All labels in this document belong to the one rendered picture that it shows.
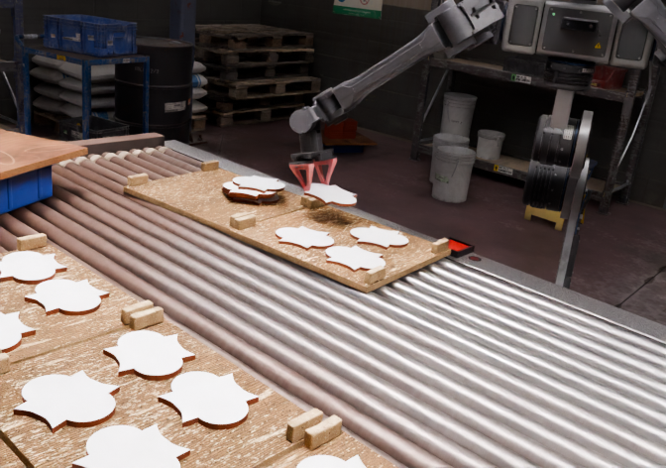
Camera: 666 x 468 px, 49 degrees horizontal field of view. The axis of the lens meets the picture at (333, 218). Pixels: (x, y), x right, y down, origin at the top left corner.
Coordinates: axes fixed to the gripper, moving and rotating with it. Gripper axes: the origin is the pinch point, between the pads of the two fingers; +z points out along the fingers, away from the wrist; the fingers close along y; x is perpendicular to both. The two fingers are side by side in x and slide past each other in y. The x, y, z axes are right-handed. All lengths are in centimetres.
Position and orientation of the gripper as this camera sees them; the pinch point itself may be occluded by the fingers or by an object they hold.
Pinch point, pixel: (316, 186)
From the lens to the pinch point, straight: 187.9
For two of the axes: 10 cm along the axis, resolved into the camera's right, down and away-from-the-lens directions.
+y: -6.1, 2.0, -7.7
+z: 1.1, 9.8, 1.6
